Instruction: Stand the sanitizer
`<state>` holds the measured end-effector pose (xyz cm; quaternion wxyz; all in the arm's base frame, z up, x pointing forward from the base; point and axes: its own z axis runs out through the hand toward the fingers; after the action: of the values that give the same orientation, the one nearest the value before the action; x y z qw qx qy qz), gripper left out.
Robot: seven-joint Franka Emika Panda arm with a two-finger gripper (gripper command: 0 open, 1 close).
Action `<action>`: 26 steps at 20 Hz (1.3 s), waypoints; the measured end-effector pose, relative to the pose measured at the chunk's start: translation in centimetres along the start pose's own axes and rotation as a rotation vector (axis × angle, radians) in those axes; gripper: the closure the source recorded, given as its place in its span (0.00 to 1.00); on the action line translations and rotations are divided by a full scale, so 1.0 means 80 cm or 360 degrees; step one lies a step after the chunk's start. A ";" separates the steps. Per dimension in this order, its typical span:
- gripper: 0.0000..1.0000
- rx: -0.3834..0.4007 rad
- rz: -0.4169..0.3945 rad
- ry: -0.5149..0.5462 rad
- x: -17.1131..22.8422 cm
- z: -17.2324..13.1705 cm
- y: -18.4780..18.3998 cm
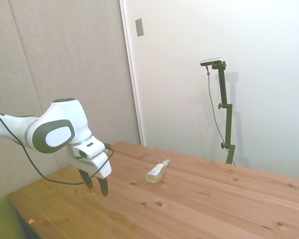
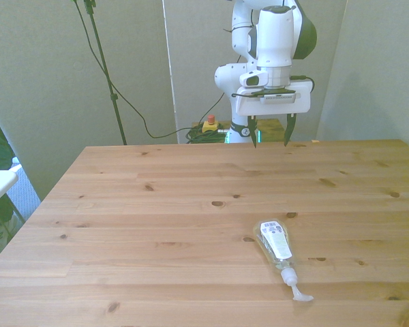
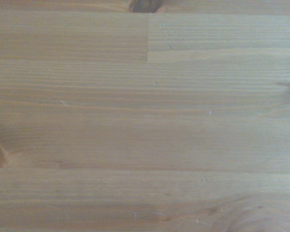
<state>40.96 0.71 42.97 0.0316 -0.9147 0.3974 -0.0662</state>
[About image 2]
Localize yellow emergency stop button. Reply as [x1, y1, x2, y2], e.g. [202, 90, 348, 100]
[202, 114, 219, 134]

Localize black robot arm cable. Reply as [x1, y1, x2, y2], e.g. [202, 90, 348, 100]
[288, 74, 316, 95]

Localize dark camera stand pole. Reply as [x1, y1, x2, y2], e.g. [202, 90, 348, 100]
[83, 0, 127, 146]

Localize clear sanitizer pump bottle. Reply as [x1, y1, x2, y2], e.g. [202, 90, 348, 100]
[252, 219, 314, 303]

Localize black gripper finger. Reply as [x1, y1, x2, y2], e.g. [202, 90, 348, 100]
[247, 115, 258, 149]
[283, 114, 297, 147]

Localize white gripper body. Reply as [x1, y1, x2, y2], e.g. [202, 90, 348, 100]
[234, 78, 312, 117]

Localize dark stand cable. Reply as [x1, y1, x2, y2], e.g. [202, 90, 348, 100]
[71, 0, 226, 140]

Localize coiled green cables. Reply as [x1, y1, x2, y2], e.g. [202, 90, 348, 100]
[185, 125, 231, 144]

